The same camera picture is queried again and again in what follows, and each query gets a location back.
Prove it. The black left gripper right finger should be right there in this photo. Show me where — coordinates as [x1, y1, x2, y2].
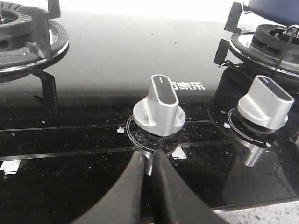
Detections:
[151, 150, 227, 224]

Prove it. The silver stove knob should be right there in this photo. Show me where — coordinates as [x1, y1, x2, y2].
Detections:
[237, 75, 294, 130]
[133, 74, 186, 137]

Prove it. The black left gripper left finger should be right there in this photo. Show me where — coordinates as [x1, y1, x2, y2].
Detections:
[74, 151, 144, 224]

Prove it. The burner with pot support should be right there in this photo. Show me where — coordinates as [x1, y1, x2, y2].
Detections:
[0, 0, 70, 73]
[214, 2, 299, 79]

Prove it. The silver right stove knob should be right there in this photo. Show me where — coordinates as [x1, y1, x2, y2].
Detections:
[237, 75, 294, 130]

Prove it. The dark blue cooking pot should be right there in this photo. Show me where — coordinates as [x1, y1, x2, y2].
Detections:
[248, 0, 299, 26]

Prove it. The silver left stove knob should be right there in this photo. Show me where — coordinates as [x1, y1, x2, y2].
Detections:
[133, 74, 186, 137]

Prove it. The right burner with pot support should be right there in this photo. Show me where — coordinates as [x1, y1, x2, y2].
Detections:
[214, 2, 299, 79]

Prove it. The black glass gas cooktop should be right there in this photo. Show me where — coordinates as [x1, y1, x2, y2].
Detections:
[0, 11, 299, 224]

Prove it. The left burner with pot support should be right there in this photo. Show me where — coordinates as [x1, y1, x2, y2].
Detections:
[0, 0, 70, 73]

